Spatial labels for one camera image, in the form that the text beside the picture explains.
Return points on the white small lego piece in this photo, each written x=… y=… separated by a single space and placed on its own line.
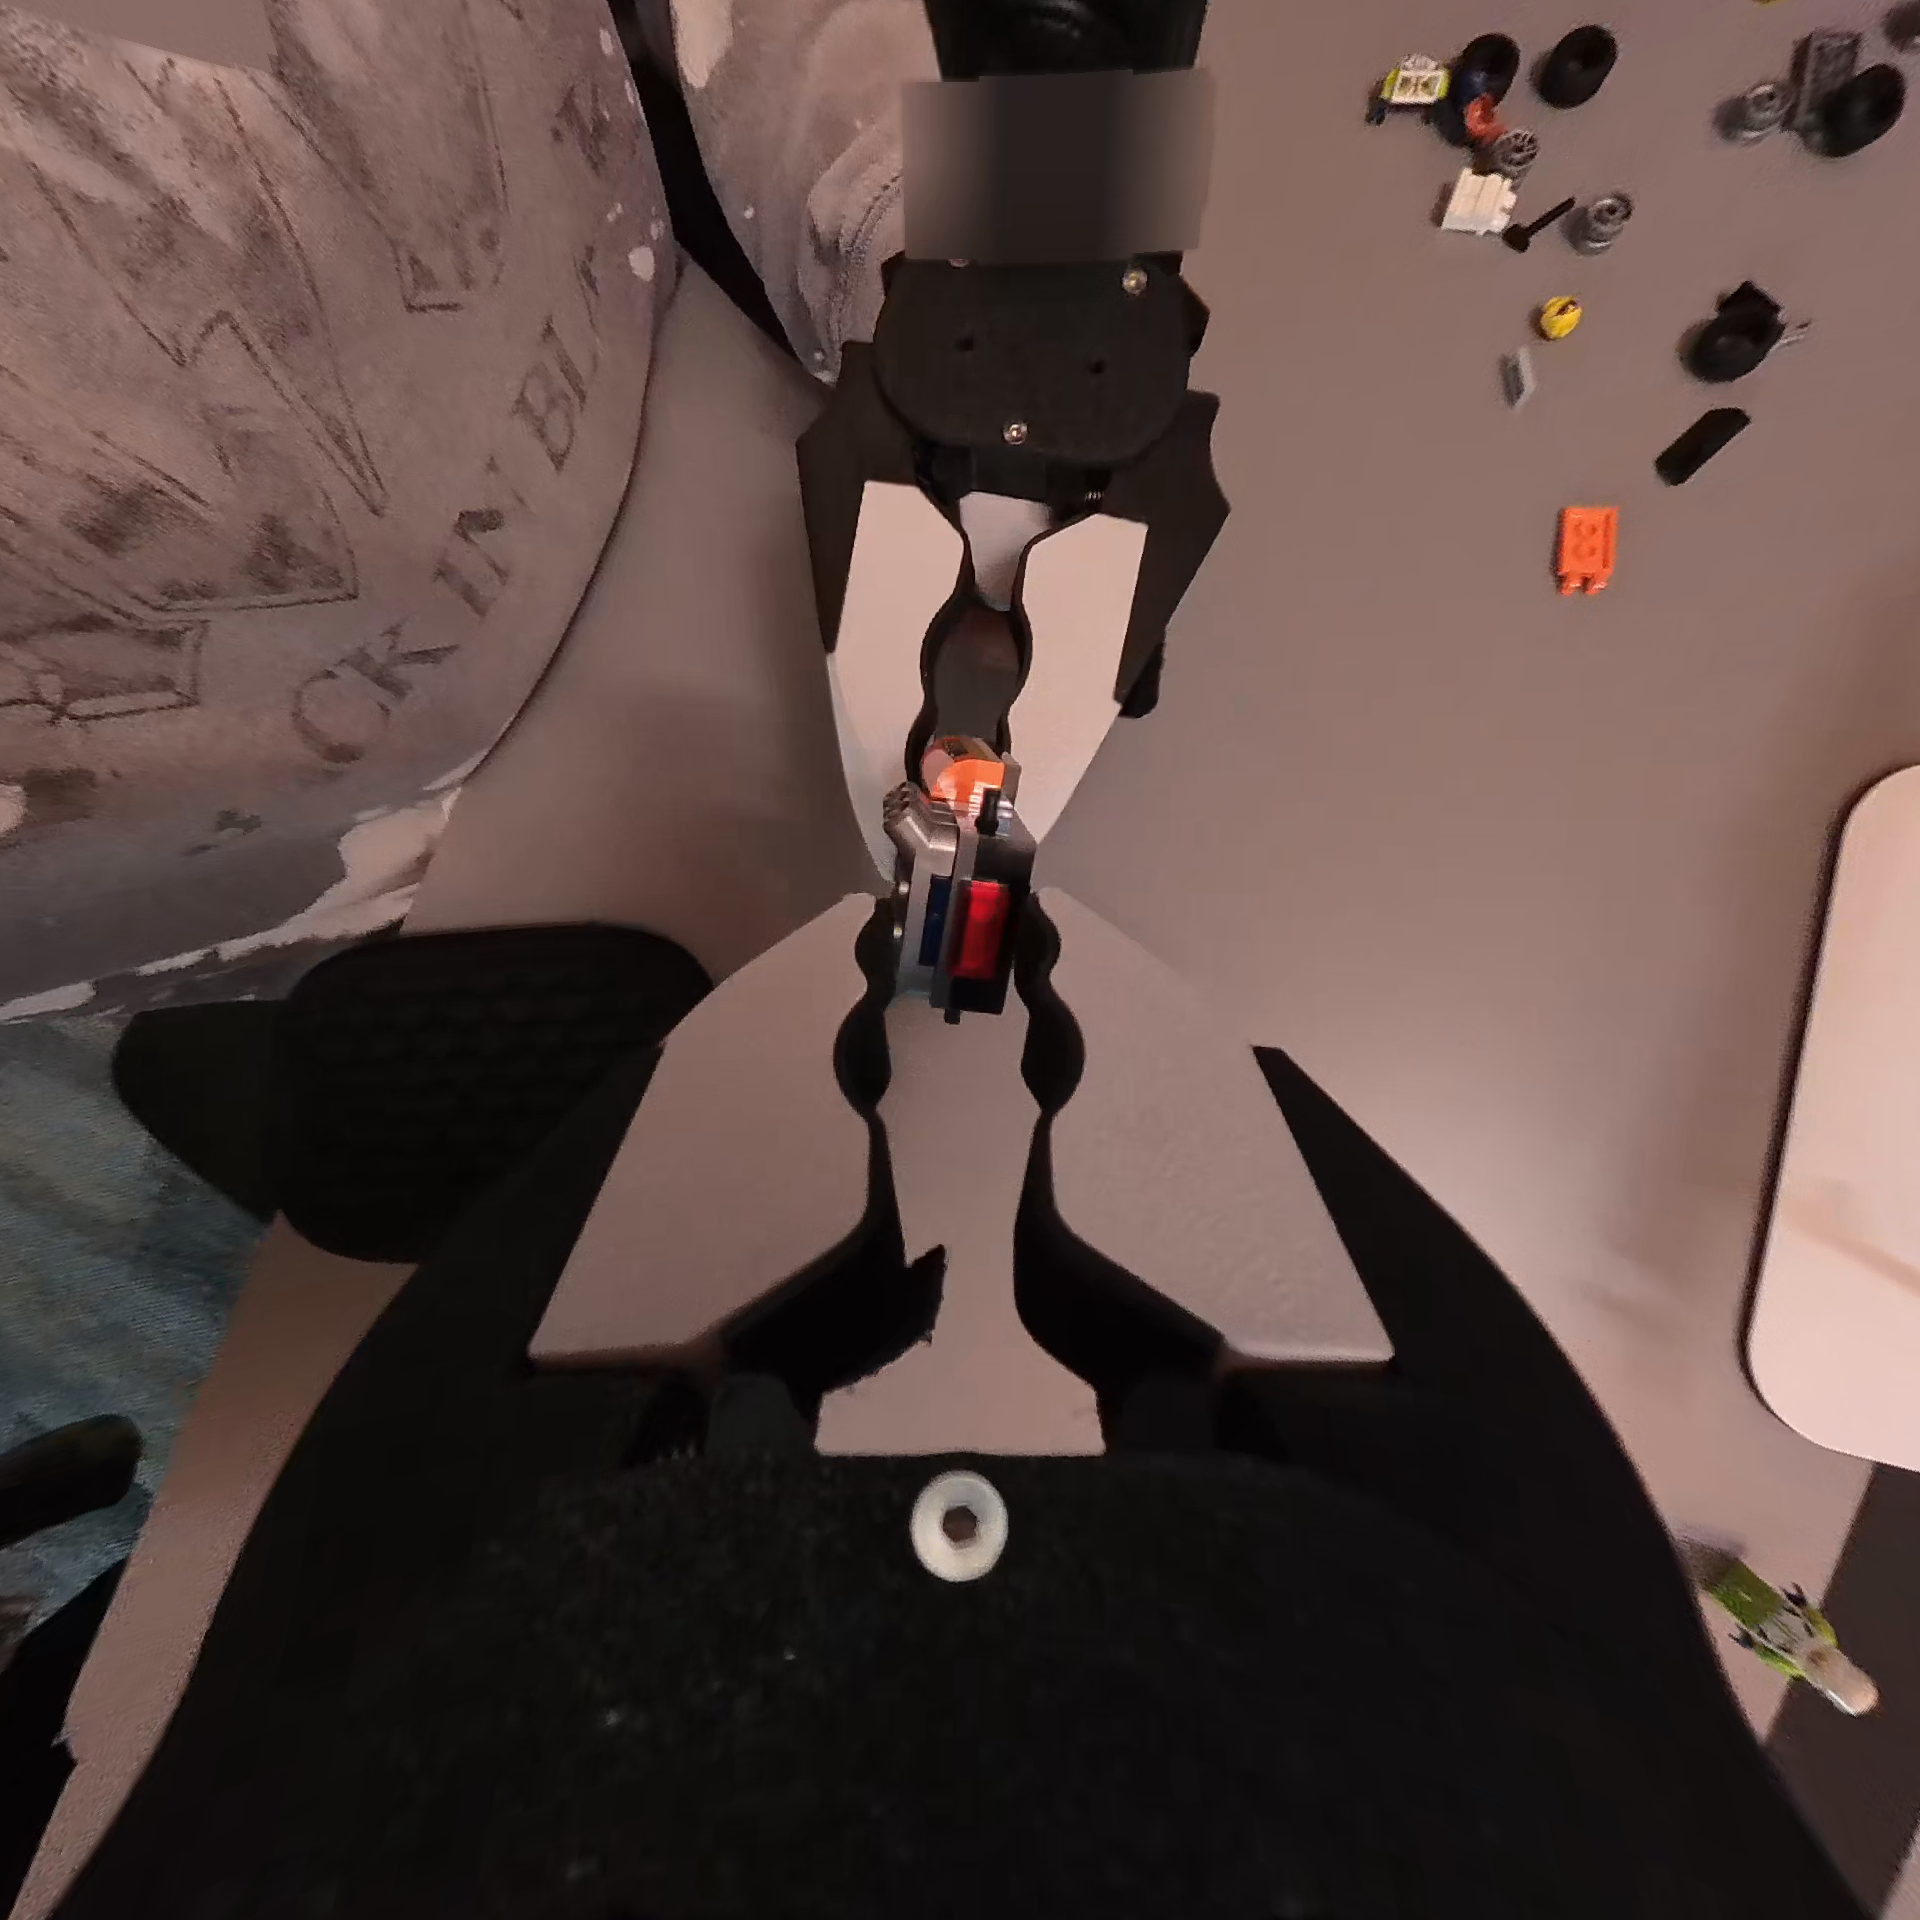
x=1469 y=201

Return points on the black textured pad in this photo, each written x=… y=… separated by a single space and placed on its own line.
x=451 y=1081

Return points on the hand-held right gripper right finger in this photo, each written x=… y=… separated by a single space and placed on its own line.
x=1200 y=1186

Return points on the orange white lego car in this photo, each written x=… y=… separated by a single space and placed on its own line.
x=968 y=884

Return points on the black small pin piece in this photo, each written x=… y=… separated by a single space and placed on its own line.
x=1545 y=219

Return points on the black grey hinge piece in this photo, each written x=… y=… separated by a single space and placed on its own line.
x=1734 y=337

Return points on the orange lego plate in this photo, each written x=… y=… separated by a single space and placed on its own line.
x=1586 y=545

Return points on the black small bar piece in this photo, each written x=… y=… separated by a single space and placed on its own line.
x=1701 y=444

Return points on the green minifigure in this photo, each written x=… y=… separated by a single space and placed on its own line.
x=1786 y=1620

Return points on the person's left forearm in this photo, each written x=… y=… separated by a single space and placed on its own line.
x=780 y=152

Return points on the yellow grey lego piece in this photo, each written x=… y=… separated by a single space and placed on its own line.
x=1561 y=316

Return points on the dark grey small piece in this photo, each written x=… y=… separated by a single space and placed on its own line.
x=1830 y=50

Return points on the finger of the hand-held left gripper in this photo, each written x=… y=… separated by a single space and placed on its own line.
x=884 y=630
x=1094 y=630

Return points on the black lego tire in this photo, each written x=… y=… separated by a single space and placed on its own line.
x=1465 y=59
x=1548 y=66
x=1824 y=114

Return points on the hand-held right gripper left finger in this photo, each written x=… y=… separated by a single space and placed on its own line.
x=736 y=1186

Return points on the white book stand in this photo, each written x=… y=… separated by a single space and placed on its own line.
x=1844 y=1201

